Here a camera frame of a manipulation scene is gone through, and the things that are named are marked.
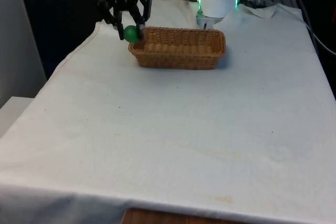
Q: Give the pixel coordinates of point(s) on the brown wicker basket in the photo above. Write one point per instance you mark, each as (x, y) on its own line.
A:
(181, 58)

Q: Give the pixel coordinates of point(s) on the green ball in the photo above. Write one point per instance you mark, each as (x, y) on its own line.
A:
(130, 34)

